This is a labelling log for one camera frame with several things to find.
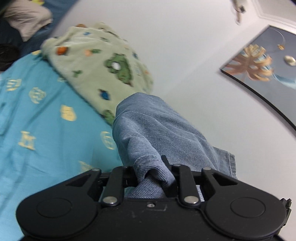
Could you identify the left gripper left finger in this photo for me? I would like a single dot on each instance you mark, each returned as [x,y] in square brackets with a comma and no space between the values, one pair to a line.
[112,185]

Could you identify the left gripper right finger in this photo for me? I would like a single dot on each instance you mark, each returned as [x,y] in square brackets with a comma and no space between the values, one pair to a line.
[186,186]

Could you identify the blue denim jeans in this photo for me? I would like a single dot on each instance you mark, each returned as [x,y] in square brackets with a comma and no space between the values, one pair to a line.
[146,128]

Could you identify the teal patterned bed sheet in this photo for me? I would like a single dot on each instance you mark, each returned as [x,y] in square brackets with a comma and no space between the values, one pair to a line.
[48,134]

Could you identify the green dinosaur fleece blanket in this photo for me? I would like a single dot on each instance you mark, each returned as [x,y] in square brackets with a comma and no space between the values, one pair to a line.
[99,65]

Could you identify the framed palm picture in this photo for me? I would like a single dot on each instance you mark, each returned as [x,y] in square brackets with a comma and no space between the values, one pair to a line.
[266,67]

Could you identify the black trash bin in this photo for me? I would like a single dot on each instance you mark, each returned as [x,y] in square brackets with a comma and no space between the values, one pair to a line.
[8,55]

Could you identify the blue cushioned sofa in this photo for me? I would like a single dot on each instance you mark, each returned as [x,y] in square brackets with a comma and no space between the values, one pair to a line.
[58,8]

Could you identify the beige cloth on sofa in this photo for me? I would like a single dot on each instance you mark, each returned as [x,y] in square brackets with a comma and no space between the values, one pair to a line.
[27,17]

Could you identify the yellow toy on sofa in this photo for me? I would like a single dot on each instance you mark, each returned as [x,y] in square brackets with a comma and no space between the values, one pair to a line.
[39,2]

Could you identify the white ceiling fixture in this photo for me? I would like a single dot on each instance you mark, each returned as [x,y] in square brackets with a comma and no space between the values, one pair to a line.
[239,10]

